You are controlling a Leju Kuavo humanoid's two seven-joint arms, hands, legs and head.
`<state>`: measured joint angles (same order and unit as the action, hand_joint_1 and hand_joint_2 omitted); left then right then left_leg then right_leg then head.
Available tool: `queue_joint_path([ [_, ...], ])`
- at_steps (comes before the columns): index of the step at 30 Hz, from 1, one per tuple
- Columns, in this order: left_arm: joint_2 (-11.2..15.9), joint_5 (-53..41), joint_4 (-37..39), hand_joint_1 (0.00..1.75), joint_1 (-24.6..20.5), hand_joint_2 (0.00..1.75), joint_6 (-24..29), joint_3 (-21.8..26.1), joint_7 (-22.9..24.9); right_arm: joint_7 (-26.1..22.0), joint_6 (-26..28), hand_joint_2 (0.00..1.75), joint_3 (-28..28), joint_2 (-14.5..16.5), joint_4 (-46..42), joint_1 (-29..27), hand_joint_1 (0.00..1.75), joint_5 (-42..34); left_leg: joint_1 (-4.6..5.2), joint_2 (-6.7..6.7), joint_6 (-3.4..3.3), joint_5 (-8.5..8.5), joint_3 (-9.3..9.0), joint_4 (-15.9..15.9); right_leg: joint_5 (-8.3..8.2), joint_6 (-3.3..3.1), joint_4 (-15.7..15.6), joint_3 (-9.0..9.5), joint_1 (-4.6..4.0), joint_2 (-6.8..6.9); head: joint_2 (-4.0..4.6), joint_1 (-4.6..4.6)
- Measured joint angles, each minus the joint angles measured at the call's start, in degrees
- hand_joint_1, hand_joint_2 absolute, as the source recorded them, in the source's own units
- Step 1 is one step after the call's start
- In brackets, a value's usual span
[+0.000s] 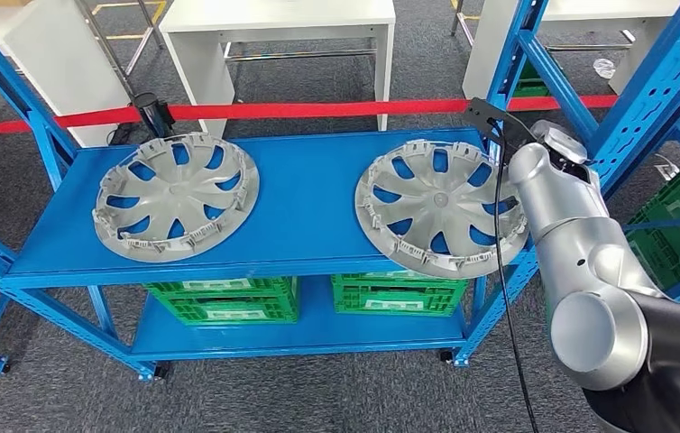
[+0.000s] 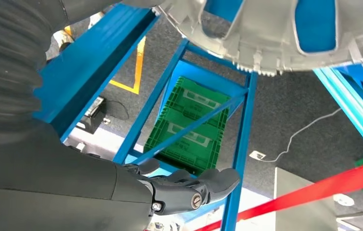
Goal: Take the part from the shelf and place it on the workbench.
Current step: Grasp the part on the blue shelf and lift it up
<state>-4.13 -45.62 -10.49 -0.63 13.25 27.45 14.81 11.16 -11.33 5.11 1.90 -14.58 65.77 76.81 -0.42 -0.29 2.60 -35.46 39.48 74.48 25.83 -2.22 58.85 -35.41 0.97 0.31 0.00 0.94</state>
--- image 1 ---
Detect grey plastic hubcap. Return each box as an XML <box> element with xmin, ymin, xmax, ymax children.
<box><xmin>92</xmin><ymin>132</ymin><xmax>261</xmax><ymax>264</ymax></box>
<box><xmin>354</xmin><ymin>139</ymin><xmax>530</xmax><ymax>281</ymax></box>

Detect red barrier tape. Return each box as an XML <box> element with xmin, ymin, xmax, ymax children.
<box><xmin>0</xmin><ymin>89</ymin><xmax>680</xmax><ymax>137</ymax></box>

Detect white table with chrome bar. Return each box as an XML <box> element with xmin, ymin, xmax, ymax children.
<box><xmin>159</xmin><ymin>0</ymin><xmax>397</xmax><ymax>140</ymax></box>

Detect white floor socket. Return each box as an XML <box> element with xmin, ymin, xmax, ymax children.
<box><xmin>653</xmin><ymin>153</ymin><xmax>679</xmax><ymax>180</ymax></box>

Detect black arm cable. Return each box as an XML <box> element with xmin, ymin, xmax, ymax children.
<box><xmin>486</xmin><ymin>118</ymin><xmax>539</xmax><ymax>433</ymax></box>

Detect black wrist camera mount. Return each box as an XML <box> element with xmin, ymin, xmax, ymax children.
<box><xmin>464</xmin><ymin>97</ymin><xmax>536</xmax><ymax>158</ymax></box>

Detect black barrier post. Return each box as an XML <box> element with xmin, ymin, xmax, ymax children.
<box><xmin>132</xmin><ymin>91</ymin><xmax>175</xmax><ymax>140</ymax></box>

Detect black cable bundle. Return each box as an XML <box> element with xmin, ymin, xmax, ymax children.
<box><xmin>106</xmin><ymin>122</ymin><xmax>144</xmax><ymax>146</ymax></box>

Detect chrome metal stool frame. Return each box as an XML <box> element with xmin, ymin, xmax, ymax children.
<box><xmin>74</xmin><ymin>0</ymin><xmax>168</xmax><ymax>97</ymax></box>

